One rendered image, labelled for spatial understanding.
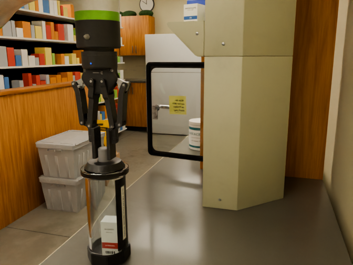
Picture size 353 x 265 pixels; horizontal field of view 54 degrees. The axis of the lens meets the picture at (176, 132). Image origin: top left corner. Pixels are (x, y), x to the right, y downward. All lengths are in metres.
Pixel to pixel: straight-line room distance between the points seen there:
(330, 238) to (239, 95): 0.46
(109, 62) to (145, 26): 5.98
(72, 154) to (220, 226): 2.31
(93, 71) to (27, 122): 2.65
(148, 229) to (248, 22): 0.64
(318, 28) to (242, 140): 0.54
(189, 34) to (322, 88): 0.58
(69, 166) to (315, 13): 2.47
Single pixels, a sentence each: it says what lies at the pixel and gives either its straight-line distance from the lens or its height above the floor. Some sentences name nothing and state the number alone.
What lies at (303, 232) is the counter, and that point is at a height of 0.94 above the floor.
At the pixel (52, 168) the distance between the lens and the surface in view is 3.36.
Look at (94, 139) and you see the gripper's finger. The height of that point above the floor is 1.23.
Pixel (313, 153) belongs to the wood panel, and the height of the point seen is 1.04.
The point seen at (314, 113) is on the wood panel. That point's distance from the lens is 1.40.
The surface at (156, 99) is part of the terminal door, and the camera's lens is 1.44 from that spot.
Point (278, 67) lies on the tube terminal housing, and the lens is 1.11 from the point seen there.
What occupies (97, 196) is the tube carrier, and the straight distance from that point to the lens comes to 0.78.
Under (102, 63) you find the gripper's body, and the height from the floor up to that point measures 1.40.
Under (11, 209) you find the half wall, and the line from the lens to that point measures 3.38.
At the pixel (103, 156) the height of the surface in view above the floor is 1.19.
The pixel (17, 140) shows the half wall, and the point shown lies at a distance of 3.31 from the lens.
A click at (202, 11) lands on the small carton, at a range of 1.15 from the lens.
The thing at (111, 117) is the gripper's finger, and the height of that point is 1.28.
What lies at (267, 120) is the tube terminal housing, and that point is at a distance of 1.10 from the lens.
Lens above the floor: 1.41
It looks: 12 degrees down
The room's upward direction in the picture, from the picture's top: straight up
